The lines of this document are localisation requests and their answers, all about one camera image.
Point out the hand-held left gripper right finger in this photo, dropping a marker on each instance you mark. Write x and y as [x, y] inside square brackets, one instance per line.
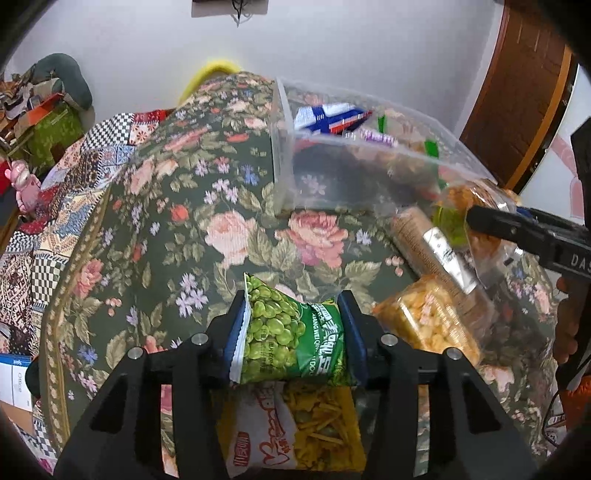
[354, 339]

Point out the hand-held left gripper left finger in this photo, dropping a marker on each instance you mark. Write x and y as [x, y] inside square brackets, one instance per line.
[236, 333]

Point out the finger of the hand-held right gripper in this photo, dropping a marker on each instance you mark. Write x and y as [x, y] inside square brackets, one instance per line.
[503, 226]
[549, 216]

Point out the clear bag of orange crackers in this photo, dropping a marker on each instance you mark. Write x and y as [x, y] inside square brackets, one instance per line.
[480, 198]

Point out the green pea snack packet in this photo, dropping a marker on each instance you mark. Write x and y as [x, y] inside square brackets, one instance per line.
[288, 337]

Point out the orange puffed snack packet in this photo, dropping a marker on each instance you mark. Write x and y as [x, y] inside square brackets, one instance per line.
[427, 318]

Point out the brown biscuit packet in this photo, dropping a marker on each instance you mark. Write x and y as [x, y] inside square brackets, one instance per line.
[429, 249]

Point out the yellow and white snack packet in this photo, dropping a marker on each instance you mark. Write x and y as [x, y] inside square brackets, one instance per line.
[300, 427]

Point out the clear plastic storage bin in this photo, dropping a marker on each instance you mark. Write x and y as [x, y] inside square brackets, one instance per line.
[332, 166]

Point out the person's right hand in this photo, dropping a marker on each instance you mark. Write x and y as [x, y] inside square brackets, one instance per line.
[565, 323]

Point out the brown wooden door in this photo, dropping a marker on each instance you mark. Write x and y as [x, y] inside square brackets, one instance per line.
[521, 101]

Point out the green floral blanket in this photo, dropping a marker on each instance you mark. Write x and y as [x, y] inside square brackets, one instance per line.
[175, 221]

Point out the purple label snack packet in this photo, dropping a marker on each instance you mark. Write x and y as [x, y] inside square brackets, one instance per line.
[379, 137]

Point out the blue and white snack packet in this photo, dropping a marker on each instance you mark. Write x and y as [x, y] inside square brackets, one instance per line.
[328, 117]

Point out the white cardboard box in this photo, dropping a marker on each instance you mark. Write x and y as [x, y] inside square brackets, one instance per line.
[14, 381]

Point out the patchwork checkered blanket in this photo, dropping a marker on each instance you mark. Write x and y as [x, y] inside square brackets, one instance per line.
[55, 194]

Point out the pink plush toy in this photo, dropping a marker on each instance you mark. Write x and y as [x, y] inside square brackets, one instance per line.
[25, 184]

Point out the yellow plastic hoop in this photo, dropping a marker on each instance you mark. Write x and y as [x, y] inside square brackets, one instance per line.
[207, 71]

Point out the green cloth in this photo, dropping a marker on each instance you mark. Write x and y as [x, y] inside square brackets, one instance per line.
[55, 136]

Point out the orange cardboard box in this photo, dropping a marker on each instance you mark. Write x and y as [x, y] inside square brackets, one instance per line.
[44, 110]

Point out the grey-green cushion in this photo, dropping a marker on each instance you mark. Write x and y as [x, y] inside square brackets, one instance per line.
[69, 76]

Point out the dark wall fixture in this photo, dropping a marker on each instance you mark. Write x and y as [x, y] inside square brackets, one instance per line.
[231, 7]

